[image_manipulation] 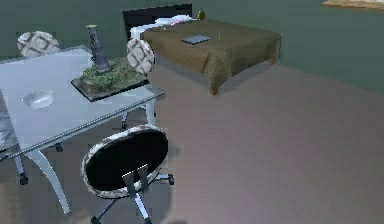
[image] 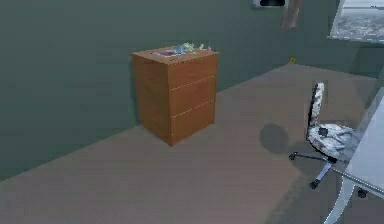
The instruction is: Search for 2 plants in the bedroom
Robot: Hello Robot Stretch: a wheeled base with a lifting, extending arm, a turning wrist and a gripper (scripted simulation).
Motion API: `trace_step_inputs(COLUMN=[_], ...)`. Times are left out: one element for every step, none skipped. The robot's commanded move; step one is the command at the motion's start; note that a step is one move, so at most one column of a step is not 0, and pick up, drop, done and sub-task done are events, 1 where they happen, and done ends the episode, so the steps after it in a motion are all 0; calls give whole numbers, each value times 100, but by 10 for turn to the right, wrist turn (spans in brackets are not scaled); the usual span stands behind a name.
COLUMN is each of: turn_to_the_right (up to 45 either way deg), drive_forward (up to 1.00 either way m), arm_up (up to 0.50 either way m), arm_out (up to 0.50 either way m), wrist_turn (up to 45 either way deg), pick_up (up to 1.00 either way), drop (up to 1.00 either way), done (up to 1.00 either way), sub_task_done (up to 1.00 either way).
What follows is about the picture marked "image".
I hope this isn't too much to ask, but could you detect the pinkish brown hanging cloth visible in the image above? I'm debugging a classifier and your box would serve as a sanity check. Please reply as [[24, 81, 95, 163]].
[[280, 0, 304, 32]]

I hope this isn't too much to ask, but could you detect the white patterned office chair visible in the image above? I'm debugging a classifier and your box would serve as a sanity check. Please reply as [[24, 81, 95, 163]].
[[288, 82, 368, 199]]

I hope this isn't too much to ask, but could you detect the brown wooden chest of drawers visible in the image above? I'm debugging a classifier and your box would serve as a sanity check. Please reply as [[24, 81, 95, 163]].
[[131, 46, 220, 148]]

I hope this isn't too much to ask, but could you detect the pale grey desk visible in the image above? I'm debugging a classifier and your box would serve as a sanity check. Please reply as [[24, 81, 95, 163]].
[[322, 87, 384, 224]]

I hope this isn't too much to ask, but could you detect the red and white flat book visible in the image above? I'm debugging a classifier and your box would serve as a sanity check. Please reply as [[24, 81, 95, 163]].
[[151, 49, 177, 58]]

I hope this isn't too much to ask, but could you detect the framed picture with white frame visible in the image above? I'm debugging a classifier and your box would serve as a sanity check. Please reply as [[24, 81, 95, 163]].
[[252, 0, 289, 9]]

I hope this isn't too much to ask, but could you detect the blue green crumpled object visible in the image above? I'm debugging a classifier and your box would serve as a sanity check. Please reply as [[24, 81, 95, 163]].
[[174, 41, 213, 56]]

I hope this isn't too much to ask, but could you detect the window with white frame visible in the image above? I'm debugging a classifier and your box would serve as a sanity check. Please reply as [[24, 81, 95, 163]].
[[327, 0, 384, 44]]

